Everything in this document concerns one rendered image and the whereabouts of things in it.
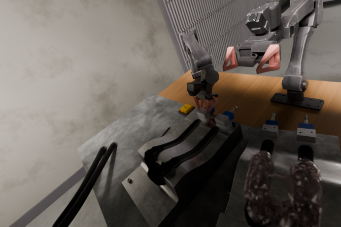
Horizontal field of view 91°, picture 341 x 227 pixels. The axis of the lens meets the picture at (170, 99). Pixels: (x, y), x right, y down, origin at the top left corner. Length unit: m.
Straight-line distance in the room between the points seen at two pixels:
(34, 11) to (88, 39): 0.49
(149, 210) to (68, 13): 1.93
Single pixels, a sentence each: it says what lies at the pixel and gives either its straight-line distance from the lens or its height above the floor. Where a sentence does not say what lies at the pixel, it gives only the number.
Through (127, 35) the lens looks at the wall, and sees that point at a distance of 2.33.
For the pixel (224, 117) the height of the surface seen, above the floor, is 0.92.
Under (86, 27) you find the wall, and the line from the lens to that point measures 2.18.
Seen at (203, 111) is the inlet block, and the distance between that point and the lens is 0.83.
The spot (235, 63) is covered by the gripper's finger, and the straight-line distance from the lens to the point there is 0.57.
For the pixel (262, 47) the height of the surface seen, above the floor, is 1.22.
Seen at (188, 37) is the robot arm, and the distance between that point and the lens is 0.92.
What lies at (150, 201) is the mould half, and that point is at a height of 0.86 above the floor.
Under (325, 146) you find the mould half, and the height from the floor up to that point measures 0.85.
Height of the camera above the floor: 1.42
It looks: 30 degrees down
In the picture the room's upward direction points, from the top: 24 degrees counter-clockwise
